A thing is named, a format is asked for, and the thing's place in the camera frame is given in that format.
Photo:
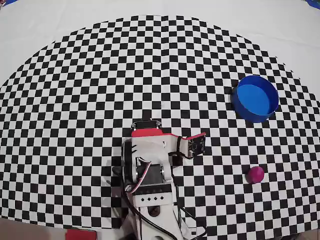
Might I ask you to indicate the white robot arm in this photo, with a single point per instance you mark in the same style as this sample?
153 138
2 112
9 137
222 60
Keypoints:
152 200

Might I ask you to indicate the black white checkerboard mat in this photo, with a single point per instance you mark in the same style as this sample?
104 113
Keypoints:
75 100

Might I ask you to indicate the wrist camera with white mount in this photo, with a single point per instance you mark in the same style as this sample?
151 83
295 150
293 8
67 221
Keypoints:
196 146

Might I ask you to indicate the blue round box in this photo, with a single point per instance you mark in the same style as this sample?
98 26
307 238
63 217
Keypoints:
255 100

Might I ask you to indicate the white gripper red trim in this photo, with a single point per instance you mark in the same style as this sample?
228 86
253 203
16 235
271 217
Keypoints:
146 126

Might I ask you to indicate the pink faceted ball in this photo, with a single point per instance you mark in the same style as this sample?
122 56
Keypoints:
255 175

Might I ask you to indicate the red plastic block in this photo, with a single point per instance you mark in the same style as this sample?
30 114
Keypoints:
81 235

